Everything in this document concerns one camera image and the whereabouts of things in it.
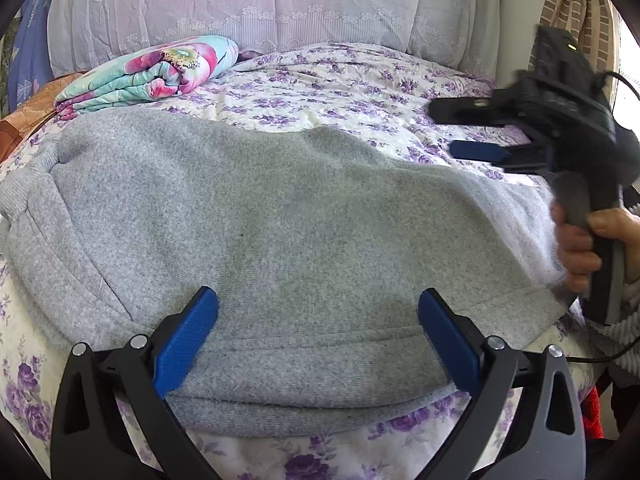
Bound right hand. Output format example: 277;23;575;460
550;202;640;292

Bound blue patterned cloth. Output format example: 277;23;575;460
6;0;53;113

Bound grey fleece pants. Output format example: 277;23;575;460
1;107;565;437

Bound purple floral bedsheet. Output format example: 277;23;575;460
0;41;601;480

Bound beige brick pattern curtain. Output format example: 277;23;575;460
540;0;620;72

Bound large lavender lace pillow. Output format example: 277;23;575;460
48;0;500;77

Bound folded colourful floral blanket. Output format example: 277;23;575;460
54;36;239;120

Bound orange brown pillow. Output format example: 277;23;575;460
0;73;82;162

